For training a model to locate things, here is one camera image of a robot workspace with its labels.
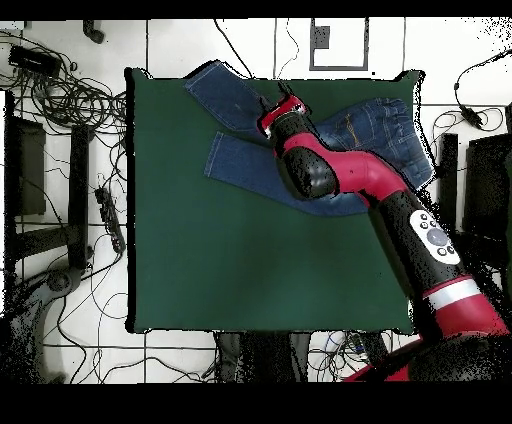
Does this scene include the blue denim jeans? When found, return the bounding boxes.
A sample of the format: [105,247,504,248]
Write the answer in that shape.
[182,59,437,217]

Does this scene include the small dark grey square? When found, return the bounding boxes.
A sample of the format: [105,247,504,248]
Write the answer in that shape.
[311,25,332,50]

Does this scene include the black stand bar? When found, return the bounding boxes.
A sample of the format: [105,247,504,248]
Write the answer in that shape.
[438,133,460,233]
[66,124,91,270]

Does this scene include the dark green table cloth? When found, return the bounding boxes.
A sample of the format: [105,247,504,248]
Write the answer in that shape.
[124,66,425,335]

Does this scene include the small black curved object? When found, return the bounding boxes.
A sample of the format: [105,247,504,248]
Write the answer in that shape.
[82,19,106,44]

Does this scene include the black power strip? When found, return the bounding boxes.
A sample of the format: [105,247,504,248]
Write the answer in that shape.
[94,186,127,254]

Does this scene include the black power adapter box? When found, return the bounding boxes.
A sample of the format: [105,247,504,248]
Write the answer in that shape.
[8,44,62,77]

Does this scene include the black bar device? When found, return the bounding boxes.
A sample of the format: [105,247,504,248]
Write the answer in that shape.
[353,331,391,367]

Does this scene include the dark grey stand foot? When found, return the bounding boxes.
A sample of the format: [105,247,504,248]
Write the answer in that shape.
[9,266,86,321]

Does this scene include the thin black cable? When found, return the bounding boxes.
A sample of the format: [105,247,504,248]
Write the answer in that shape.
[275,18,300,80]

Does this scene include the grey square frame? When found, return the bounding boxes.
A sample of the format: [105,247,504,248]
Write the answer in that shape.
[308,16,370,72]

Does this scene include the thick black cable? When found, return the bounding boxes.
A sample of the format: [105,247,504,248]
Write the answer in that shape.
[212,18,256,80]

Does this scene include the black cable with connector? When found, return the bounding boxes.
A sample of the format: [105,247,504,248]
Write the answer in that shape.
[453,48,512,130]

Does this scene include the black cable tangle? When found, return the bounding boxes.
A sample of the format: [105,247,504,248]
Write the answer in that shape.
[0,29,129,137]

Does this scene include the blue and black cable bundle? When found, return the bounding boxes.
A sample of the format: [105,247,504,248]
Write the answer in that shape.
[307,330,363,381]

